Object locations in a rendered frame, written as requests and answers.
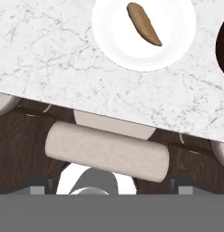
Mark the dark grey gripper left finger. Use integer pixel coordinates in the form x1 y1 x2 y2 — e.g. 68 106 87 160
6 177 54 196

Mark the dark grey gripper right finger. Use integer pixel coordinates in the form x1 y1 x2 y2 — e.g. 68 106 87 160
169 175 219 196

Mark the dark brown bowl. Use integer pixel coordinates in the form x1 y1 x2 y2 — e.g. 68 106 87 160
214 15 224 78

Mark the brown sweet potato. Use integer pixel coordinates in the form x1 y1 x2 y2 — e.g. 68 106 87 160
126 2 163 47

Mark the white and grey round thing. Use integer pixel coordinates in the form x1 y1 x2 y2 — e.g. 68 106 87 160
55 162 138 196

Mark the beige cushioned stool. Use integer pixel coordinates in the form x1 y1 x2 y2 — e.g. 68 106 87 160
0 92 23 119
44 109 171 184
209 140 224 170

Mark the white round plate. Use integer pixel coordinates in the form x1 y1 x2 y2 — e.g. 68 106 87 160
91 0 198 73

